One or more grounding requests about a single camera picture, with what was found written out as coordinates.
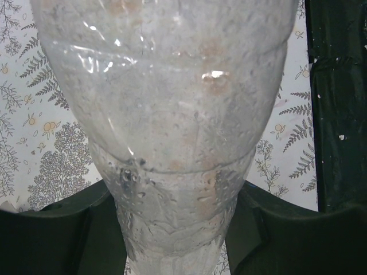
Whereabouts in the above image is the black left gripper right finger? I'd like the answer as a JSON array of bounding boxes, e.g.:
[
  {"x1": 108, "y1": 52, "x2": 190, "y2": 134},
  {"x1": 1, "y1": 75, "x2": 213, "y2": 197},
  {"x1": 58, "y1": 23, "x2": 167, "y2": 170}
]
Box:
[{"x1": 225, "y1": 181, "x2": 366, "y2": 274}]

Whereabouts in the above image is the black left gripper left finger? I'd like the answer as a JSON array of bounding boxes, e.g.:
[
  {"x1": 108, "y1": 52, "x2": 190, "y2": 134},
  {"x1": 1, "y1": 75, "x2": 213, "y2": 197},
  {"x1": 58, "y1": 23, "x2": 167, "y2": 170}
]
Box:
[{"x1": 1, "y1": 180, "x2": 127, "y2": 274}]

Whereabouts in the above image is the clear plastic bottle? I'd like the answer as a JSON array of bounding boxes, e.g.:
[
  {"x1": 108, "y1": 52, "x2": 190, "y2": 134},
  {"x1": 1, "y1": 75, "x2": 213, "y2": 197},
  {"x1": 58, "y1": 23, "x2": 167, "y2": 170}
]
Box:
[{"x1": 30, "y1": 1, "x2": 298, "y2": 274}]

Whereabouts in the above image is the floral table mat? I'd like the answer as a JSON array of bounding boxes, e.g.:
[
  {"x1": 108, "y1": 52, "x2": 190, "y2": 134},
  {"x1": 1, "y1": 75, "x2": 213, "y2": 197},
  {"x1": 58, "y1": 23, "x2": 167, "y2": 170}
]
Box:
[{"x1": 0, "y1": 0, "x2": 319, "y2": 275}]

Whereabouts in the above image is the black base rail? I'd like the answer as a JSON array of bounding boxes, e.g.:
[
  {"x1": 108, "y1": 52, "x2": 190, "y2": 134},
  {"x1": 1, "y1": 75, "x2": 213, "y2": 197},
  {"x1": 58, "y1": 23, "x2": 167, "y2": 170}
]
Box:
[{"x1": 306, "y1": 1, "x2": 366, "y2": 213}]

